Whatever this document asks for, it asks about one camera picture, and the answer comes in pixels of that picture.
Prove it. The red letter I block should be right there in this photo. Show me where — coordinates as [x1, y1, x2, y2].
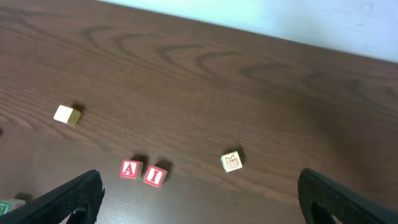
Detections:
[144, 166, 167, 188]

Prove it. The white block with green drawing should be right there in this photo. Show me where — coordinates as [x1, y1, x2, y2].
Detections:
[221, 151, 243, 172]

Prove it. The white block with black drawing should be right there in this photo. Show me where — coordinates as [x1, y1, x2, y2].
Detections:
[53, 105, 81, 126]

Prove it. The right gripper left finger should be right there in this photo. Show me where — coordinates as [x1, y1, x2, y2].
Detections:
[1, 170, 104, 224]

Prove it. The green letter R block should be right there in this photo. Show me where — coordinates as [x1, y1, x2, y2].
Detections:
[0, 199, 26, 215]

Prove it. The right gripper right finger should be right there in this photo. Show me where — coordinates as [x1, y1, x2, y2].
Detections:
[297, 168, 397, 224]

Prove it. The red letter A block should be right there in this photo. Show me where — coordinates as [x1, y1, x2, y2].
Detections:
[119, 160, 143, 179]

